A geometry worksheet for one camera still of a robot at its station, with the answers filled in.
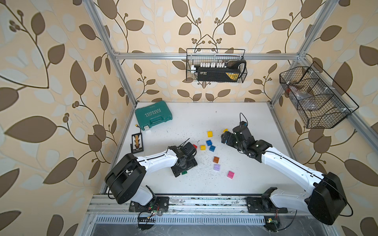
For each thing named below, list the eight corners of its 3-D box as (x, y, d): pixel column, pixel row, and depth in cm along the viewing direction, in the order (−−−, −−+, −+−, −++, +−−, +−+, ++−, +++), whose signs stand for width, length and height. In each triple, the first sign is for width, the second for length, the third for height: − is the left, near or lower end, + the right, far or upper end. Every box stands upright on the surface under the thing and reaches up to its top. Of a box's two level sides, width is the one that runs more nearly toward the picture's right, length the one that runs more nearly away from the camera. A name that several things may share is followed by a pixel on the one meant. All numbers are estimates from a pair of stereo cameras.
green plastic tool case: (141, 131, 105) (140, 127, 101) (136, 113, 116) (134, 109, 112) (173, 120, 111) (172, 116, 108) (165, 104, 122) (164, 100, 119)
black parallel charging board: (131, 154, 94) (130, 152, 93) (131, 136, 103) (130, 134, 102) (143, 151, 96) (142, 150, 94) (142, 133, 105) (142, 132, 103)
